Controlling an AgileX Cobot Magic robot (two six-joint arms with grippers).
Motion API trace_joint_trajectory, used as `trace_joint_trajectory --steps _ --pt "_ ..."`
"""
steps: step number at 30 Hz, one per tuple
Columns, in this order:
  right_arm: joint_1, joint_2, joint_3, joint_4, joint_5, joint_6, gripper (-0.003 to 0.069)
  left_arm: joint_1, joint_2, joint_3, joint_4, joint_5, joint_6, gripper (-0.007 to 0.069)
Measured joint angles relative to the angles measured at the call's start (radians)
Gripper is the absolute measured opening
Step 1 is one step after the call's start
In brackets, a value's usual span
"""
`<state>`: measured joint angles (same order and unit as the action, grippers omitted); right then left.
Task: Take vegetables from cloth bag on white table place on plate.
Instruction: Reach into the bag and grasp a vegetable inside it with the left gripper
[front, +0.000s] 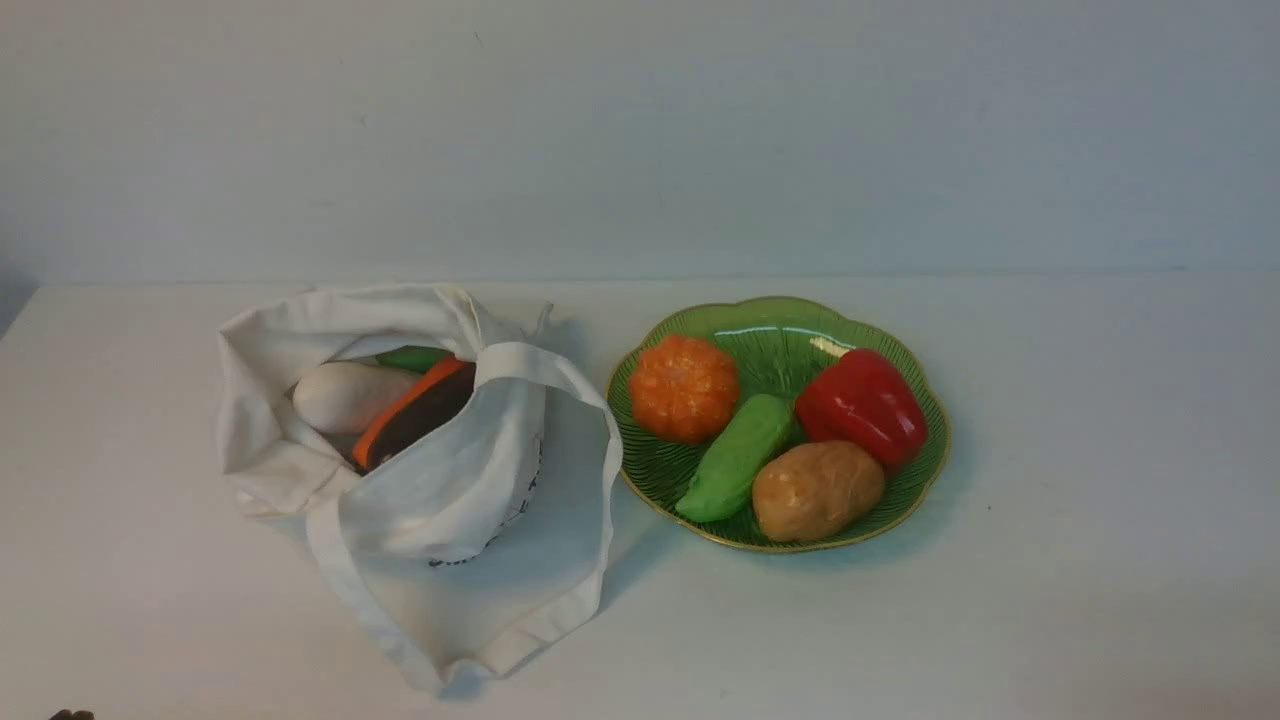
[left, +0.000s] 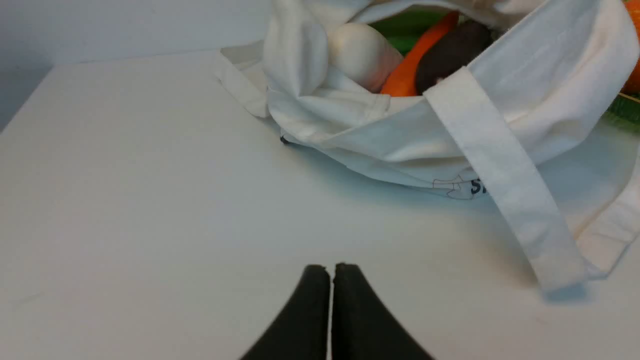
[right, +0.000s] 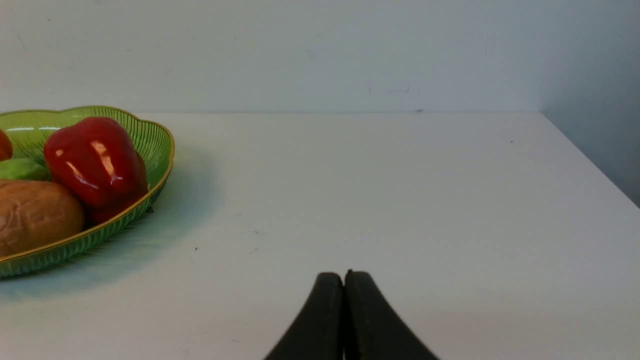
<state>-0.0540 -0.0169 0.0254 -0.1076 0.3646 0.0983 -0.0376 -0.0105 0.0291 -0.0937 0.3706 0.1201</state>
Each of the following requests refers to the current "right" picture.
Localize orange round vegetable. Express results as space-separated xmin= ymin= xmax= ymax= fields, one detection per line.
xmin=0 ymin=129 xmax=13 ymax=162

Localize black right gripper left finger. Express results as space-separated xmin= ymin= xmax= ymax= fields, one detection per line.
xmin=265 ymin=272 xmax=345 ymax=360

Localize brown potato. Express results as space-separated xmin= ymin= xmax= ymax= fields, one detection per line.
xmin=0 ymin=180 xmax=85 ymax=257

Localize green cucumber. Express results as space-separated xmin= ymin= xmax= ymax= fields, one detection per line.
xmin=0 ymin=158 xmax=50 ymax=182

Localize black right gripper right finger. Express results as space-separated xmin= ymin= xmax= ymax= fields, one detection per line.
xmin=343 ymin=269 xmax=437 ymax=360

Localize red bell pepper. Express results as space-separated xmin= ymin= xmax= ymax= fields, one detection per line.
xmin=43 ymin=116 xmax=148 ymax=225

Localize green scalloped plastic bowl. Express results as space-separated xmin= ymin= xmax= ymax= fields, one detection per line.
xmin=0 ymin=105 xmax=175 ymax=279

